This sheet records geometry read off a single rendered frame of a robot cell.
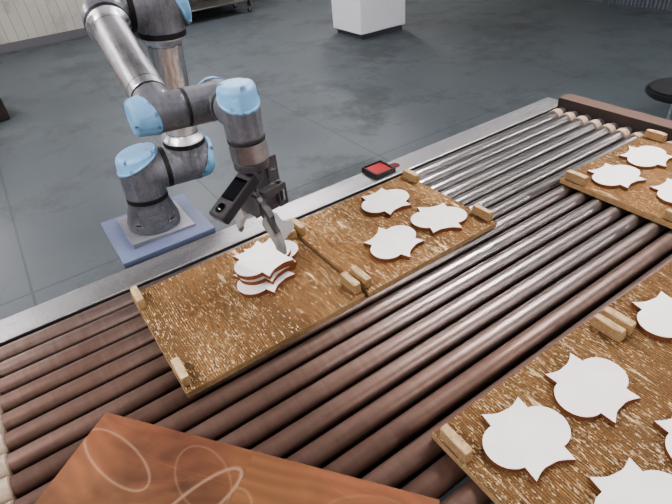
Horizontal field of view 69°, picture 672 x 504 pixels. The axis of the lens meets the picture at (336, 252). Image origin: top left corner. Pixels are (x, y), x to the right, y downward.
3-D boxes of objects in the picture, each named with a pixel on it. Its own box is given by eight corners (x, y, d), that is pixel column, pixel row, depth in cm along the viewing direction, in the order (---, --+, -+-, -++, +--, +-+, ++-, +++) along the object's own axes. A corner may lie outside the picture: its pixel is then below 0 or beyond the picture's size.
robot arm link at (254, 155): (244, 151, 92) (217, 141, 97) (248, 173, 95) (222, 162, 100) (273, 136, 96) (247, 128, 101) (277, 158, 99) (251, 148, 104)
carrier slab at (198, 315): (132, 299, 114) (130, 294, 113) (285, 231, 131) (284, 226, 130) (188, 399, 90) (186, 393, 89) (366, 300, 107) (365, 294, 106)
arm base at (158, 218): (125, 217, 151) (116, 188, 146) (175, 205, 157) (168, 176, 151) (132, 240, 140) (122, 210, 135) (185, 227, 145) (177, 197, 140)
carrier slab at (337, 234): (287, 230, 132) (287, 225, 131) (404, 178, 149) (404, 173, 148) (369, 298, 108) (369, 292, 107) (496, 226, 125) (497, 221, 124)
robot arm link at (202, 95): (173, 80, 99) (191, 94, 91) (225, 70, 104) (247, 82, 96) (181, 118, 103) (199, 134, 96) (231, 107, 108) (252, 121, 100)
